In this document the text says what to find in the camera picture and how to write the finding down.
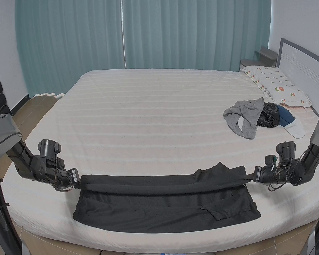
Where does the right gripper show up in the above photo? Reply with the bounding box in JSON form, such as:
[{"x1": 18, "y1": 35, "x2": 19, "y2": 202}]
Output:
[{"x1": 254, "y1": 165, "x2": 278, "y2": 185}]

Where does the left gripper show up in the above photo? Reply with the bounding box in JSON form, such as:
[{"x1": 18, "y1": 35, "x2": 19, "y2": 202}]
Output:
[{"x1": 56, "y1": 168, "x2": 82, "y2": 191}]

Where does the black T-shirt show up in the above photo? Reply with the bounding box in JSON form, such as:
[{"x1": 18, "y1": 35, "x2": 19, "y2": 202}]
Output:
[{"x1": 72, "y1": 162, "x2": 261, "y2": 233}]

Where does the bed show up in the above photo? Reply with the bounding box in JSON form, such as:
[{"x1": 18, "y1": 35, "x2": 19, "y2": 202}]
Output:
[{"x1": 1, "y1": 38, "x2": 319, "y2": 252}]

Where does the black patterned garment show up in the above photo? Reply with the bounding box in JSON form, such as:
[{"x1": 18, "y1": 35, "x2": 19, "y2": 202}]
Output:
[{"x1": 256, "y1": 102, "x2": 280, "y2": 128}]

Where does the dark blue garment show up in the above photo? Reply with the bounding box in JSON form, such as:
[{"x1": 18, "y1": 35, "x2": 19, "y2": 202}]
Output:
[{"x1": 276, "y1": 106, "x2": 297, "y2": 128}]

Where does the grey garment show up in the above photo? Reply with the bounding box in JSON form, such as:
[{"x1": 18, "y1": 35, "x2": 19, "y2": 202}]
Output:
[{"x1": 223, "y1": 97, "x2": 264, "y2": 140}]

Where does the white printed pillow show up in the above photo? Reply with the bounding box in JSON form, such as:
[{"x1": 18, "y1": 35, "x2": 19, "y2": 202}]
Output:
[{"x1": 239, "y1": 65, "x2": 313, "y2": 108}]

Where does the grey bedside table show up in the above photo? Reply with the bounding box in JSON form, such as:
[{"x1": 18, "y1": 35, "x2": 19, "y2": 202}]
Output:
[{"x1": 240, "y1": 46, "x2": 278, "y2": 68}]

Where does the blue-green curtain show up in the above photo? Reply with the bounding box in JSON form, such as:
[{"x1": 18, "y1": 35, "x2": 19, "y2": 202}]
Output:
[
  {"x1": 15, "y1": 0, "x2": 126, "y2": 96},
  {"x1": 122, "y1": 0, "x2": 272, "y2": 70}
]

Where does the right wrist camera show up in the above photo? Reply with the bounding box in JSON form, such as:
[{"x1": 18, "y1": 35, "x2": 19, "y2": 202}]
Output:
[{"x1": 264, "y1": 155, "x2": 278, "y2": 167}]

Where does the black cable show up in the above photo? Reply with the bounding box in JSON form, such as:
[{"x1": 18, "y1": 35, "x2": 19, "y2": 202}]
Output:
[{"x1": 0, "y1": 132, "x2": 23, "y2": 156}]

